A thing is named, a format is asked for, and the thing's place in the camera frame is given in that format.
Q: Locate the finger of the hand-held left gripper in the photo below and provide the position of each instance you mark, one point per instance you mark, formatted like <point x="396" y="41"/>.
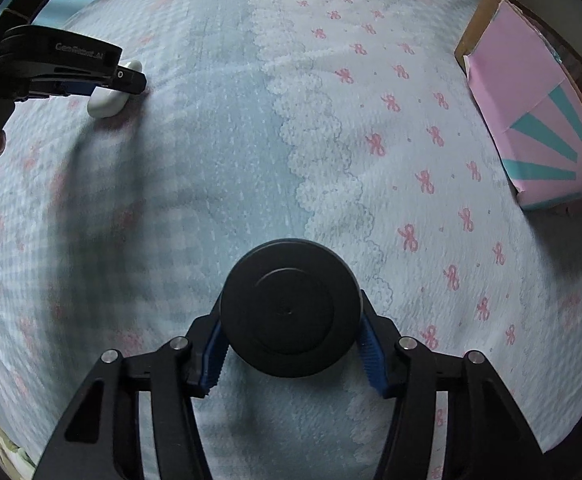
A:
<point x="78" y="91"/>
<point x="126" y="81"/>

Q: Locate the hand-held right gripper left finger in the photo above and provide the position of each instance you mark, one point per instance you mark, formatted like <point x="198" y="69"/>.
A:
<point x="211" y="355"/>

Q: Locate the white earbuds case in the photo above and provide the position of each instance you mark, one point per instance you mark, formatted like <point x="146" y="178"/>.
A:
<point x="102" y="106"/>

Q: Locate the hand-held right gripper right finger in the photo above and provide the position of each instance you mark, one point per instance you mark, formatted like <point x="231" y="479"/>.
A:
<point x="373" y="355"/>

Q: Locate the black lid jar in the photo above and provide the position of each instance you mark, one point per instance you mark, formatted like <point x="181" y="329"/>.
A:
<point x="291" y="305"/>

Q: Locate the yellow printed cloth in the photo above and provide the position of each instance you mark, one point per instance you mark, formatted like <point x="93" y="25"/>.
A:
<point x="1" y="447"/>

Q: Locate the pink cardboard box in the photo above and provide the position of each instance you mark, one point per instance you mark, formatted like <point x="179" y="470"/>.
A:
<point x="536" y="125"/>

